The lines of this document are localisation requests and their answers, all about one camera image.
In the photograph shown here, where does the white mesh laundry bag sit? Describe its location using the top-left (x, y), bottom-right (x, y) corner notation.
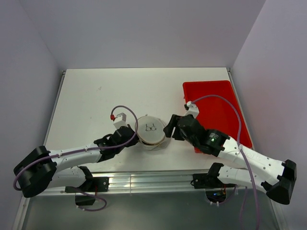
top-left (137, 115), bottom-right (170, 151)

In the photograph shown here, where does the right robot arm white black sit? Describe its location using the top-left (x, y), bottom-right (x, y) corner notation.
top-left (163, 115), bottom-right (297, 205)

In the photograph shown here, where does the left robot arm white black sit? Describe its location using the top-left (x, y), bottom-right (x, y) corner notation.
top-left (13, 126), bottom-right (139, 198)

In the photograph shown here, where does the red plastic tray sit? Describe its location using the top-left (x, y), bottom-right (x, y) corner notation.
top-left (183, 80), bottom-right (253, 148)

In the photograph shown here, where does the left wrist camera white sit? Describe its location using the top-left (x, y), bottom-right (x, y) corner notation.
top-left (110, 113), bottom-right (128, 129)

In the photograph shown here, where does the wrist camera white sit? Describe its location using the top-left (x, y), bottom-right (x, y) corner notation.
top-left (184, 101), bottom-right (199, 118)
top-left (110, 113), bottom-right (128, 129)

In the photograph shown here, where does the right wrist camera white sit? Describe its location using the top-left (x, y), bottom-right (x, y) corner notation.
top-left (184, 101), bottom-right (199, 118)

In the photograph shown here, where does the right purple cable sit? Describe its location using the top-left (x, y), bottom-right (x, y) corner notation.
top-left (190, 94), bottom-right (261, 230)

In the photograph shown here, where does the purple cable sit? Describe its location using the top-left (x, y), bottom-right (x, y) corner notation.
top-left (190, 94), bottom-right (261, 230)
top-left (13, 105), bottom-right (139, 212)

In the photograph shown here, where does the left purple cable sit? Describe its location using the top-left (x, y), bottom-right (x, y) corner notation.
top-left (13, 105), bottom-right (139, 212)

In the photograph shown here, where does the aluminium frame rail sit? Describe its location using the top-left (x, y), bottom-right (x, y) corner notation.
top-left (23, 168), bottom-right (275, 196)

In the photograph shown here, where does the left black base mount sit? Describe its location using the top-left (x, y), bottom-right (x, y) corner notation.
top-left (64, 176), bottom-right (110, 207)

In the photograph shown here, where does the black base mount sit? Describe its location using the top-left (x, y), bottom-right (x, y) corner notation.
top-left (189, 172), bottom-right (237, 204)
top-left (64, 176), bottom-right (110, 207)

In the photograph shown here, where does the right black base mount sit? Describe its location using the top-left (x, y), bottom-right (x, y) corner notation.
top-left (189, 172), bottom-right (237, 204)

